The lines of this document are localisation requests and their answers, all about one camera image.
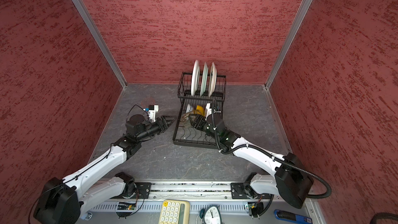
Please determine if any pink drinking glass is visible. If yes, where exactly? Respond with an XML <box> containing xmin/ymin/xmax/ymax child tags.
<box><xmin>141</xmin><ymin>97</ymin><xmax>156</xmax><ymax>108</ymax></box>

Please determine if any lavender white bowl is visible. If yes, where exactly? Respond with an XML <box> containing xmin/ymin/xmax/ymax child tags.
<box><xmin>205</xmin><ymin>104</ymin><xmax>212</xmax><ymax>118</ymax></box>

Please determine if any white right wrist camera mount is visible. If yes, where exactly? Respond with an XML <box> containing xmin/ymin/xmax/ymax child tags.
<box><xmin>205</xmin><ymin>103</ymin><xmax>222</xmax><ymax>118</ymax></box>

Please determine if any amber drinking glass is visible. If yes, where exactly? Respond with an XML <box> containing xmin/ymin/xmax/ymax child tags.
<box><xmin>180</xmin><ymin>112</ymin><xmax>197</xmax><ymax>128</ymax></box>

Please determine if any aluminium corner post right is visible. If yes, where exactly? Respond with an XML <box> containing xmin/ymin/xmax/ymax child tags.
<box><xmin>265</xmin><ymin>0</ymin><xmax>313</xmax><ymax>90</ymax></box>

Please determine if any aluminium corner post left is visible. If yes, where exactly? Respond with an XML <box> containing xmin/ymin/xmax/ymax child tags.
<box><xmin>72</xmin><ymin>0</ymin><xmax>128</xmax><ymax>90</ymax></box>

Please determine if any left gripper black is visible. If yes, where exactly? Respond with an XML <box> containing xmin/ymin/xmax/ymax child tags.
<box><xmin>137</xmin><ymin>115</ymin><xmax>178</xmax><ymax>141</ymax></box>

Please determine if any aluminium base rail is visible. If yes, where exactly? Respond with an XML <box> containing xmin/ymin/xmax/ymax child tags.
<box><xmin>90</xmin><ymin>181</ymin><xmax>323</xmax><ymax>224</ymax></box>

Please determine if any blue handled tool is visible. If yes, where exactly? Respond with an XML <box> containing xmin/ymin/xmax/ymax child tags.
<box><xmin>274</xmin><ymin>209</ymin><xmax>313</xmax><ymax>224</ymax></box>

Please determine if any black corrugated cable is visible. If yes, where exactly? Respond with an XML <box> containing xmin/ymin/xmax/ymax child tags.
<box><xmin>211</xmin><ymin>97</ymin><xmax>332</xmax><ymax>200</ymax></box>

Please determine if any black wire dish rack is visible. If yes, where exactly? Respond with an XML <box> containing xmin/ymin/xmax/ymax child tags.
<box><xmin>173</xmin><ymin>72</ymin><xmax>227</xmax><ymax>149</ymax></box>

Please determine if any white plate blue rim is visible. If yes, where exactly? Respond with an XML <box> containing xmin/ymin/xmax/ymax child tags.
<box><xmin>191</xmin><ymin>60</ymin><xmax>200</xmax><ymax>96</ymax></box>

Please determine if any cream plate gold rim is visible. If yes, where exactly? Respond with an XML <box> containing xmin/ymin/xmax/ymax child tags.
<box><xmin>208</xmin><ymin>63</ymin><xmax>217</xmax><ymax>97</ymax></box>

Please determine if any mint green plate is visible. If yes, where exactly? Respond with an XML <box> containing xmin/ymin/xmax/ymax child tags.
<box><xmin>200</xmin><ymin>63</ymin><xmax>208</xmax><ymax>96</ymax></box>

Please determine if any blue floral white bowl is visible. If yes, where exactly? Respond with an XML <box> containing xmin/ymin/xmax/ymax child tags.
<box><xmin>186</xmin><ymin>104</ymin><xmax>195</xmax><ymax>114</ymax></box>

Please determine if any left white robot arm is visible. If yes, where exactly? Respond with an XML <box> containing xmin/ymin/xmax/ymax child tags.
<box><xmin>30</xmin><ymin>105</ymin><xmax>177</xmax><ymax>224</ymax></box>

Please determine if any aluminium corner post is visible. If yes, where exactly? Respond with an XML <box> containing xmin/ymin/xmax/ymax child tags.
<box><xmin>72</xmin><ymin>0</ymin><xmax>128</xmax><ymax>90</ymax></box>
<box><xmin>265</xmin><ymin>0</ymin><xmax>313</xmax><ymax>90</ymax></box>

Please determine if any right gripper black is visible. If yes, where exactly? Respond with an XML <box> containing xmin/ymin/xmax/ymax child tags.
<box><xmin>188</xmin><ymin>114</ymin><xmax>220</xmax><ymax>141</ymax></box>

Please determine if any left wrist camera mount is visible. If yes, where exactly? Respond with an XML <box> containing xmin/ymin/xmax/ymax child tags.
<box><xmin>145</xmin><ymin>105</ymin><xmax>159</xmax><ymax>122</ymax></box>

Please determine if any yellow bowl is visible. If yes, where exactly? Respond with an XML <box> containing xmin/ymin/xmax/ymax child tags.
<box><xmin>195</xmin><ymin>105</ymin><xmax>205</xmax><ymax>116</ymax></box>

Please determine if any teal alarm clock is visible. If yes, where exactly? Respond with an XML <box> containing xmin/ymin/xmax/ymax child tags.
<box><xmin>199</xmin><ymin>205</ymin><xmax>222</xmax><ymax>224</ymax></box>

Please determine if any yellow calculator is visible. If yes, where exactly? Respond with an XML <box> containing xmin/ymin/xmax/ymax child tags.
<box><xmin>158</xmin><ymin>200</ymin><xmax>191</xmax><ymax>224</ymax></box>

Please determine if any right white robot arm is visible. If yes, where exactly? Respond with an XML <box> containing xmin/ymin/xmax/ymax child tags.
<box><xmin>188</xmin><ymin>114</ymin><xmax>314</xmax><ymax>208</ymax></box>

